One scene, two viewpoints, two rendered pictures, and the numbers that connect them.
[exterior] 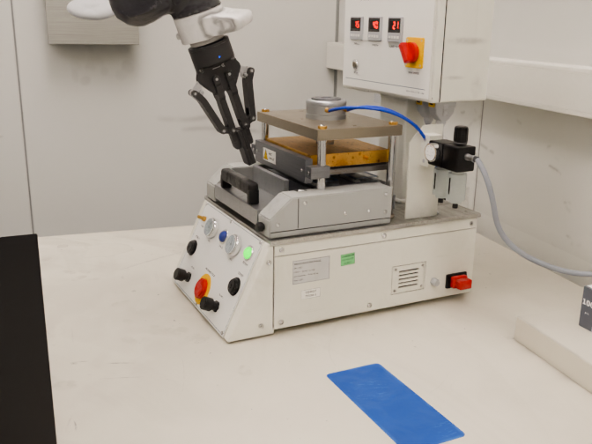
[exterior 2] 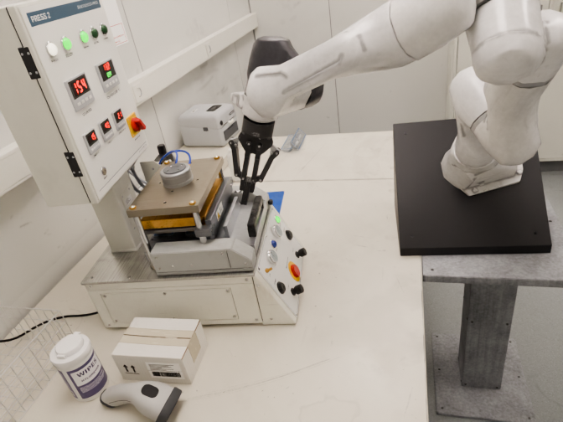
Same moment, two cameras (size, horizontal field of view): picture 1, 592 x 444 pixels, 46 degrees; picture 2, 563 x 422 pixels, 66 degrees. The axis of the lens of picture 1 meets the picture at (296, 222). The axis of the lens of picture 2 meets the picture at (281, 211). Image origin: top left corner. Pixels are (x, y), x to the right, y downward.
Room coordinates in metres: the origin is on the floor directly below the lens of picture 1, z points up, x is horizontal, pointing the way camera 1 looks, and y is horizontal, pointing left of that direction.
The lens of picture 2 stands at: (2.04, 0.77, 1.58)
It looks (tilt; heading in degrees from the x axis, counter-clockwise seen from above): 31 degrees down; 217
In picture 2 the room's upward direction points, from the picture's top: 10 degrees counter-clockwise
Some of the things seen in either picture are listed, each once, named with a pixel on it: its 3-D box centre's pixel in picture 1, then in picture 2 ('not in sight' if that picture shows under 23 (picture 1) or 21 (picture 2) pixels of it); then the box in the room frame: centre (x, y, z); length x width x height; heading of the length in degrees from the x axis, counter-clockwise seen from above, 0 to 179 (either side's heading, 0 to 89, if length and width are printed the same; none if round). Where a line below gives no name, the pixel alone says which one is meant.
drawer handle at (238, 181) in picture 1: (239, 185); (255, 214); (1.29, 0.11, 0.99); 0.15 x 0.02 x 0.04; 26
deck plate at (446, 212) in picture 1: (337, 205); (184, 239); (1.39, -0.09, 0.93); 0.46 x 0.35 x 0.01; 116
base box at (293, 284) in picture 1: (322, 252); (207, 259); (1.35, -0.06, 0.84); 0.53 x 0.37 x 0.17; 116
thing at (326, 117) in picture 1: (344, 131); (172, 187); (1.37, -0.09, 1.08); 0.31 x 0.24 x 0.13; 26
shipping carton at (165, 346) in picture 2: not in sight; (162, 349); (1.64, 0.03, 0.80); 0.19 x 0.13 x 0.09; 109
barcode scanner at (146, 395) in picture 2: not in sight; (135, 398); (1.77, 0.07, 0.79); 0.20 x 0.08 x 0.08; 109
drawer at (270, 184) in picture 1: (303, 188); (208, 223); (1.35, -0.01, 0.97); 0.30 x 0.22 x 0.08; 116
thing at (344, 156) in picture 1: (326, 140); (183, 193); (1.36, -0.06, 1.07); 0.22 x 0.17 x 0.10; 26
